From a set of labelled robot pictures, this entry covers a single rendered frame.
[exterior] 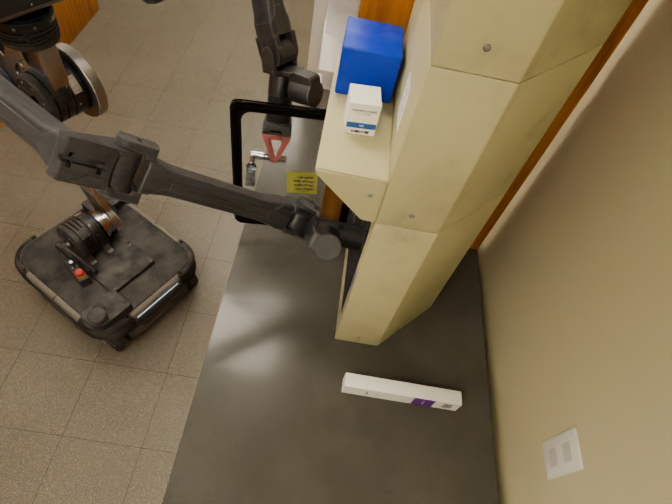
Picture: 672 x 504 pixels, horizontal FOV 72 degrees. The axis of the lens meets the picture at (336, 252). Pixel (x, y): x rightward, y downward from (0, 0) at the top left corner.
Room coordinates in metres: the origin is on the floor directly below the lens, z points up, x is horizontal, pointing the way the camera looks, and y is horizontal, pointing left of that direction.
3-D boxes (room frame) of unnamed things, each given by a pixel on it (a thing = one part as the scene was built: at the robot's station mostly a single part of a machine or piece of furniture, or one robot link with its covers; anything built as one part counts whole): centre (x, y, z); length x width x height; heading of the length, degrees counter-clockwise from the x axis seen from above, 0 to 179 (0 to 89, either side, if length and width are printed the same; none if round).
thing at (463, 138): (0.69, -0.16, 1.33); 0.32 x 0.25 x 0.77; 5
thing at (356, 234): (0.66, -0.03, 1.18); 0.10 x 0.07 x 0.07; 8
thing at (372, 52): (0.75, 0.03, 1.56); 0.10 x 0.10 x 0.09; 5
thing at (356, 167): (0.67, 0.02, 1.46); 0.32 x 0.11 x 0.10; 5
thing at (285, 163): (0.79, 0.14, 1.19); 0.30 x 0.01 x 0.40; 102
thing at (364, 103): (0.63, 0.02, 1.54); 0.05 x 0.05 x 0.06; 11
